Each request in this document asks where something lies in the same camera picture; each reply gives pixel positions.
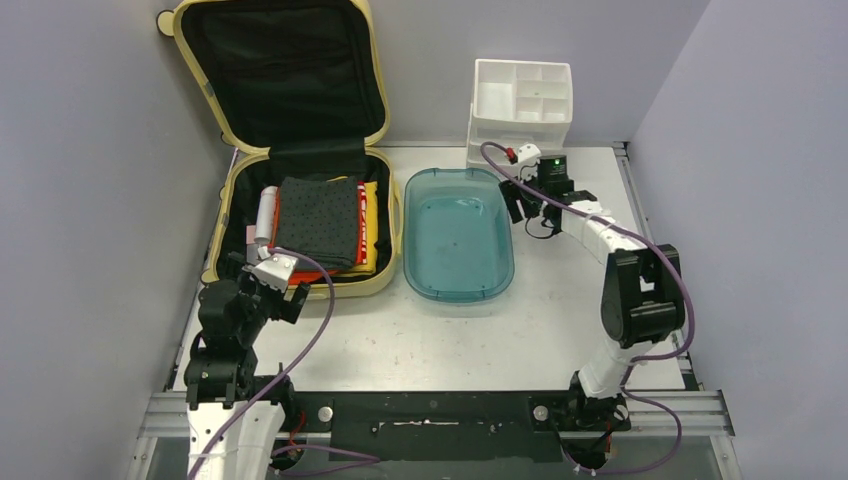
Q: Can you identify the white cylindrical bottle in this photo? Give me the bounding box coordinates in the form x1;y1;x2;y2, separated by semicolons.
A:
254;186;278;245

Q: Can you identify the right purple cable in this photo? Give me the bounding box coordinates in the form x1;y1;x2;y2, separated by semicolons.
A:
479;140;697;477

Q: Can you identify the dark navy fabric item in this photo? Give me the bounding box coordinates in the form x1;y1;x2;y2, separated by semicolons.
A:
274;175;362;272

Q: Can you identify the yellow folded garment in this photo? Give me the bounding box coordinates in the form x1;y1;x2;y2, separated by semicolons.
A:
331;182;379;278

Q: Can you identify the teal transparent plastic tray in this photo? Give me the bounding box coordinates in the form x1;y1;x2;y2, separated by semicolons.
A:
402;168;515;304

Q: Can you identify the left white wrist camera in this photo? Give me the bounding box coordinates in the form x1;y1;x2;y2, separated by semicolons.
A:
250;246;298;292

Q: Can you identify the yellow hard-shell suitcase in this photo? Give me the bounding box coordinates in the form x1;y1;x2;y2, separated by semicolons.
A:
156;1;403;299

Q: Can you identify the red white striped garment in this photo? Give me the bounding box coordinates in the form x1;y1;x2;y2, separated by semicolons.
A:
272;184;370;286

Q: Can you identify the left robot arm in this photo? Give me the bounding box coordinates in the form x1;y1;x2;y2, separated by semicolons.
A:
184;273;310;479

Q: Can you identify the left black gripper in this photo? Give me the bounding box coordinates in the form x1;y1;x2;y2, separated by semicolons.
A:
229;252;308;342

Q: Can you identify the white plastic drawer organizer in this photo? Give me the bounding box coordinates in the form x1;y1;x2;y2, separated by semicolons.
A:
466;59;574;170

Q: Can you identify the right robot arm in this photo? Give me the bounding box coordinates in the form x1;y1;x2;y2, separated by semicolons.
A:
499;156;691;430

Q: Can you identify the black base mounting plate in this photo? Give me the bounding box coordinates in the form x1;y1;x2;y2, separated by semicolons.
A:
280;390;631;466

